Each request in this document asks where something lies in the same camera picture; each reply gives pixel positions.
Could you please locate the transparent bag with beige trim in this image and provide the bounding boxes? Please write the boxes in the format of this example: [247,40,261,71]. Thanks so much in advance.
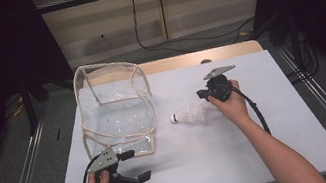
[69,54,164,167]

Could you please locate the right hand-held gripper cable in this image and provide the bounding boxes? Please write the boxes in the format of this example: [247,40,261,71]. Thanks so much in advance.
[222,76,273,143]

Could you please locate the black metal stand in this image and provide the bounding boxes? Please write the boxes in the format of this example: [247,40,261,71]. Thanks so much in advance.
[285,10,307,72]
[17,71,55,137]

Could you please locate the black wall cable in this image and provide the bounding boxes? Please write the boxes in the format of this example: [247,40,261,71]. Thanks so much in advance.
[129,0,260,62]

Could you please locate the yellow floor cable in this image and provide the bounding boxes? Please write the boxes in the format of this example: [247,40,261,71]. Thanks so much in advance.
[10,103,27,118]

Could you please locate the small black stick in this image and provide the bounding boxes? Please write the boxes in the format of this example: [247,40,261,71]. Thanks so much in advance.
[54,128,63,142]

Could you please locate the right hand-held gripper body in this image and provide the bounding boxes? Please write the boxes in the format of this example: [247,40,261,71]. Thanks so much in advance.
[201,63,242,106]

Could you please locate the black floor cables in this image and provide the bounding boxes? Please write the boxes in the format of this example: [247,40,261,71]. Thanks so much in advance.
[279,31,322,86]

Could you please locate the person's right hand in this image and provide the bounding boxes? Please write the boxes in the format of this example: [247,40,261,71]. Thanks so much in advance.
[204,76,253,129]

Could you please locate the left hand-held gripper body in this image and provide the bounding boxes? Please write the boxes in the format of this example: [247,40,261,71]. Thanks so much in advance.
[83,141,141,183]

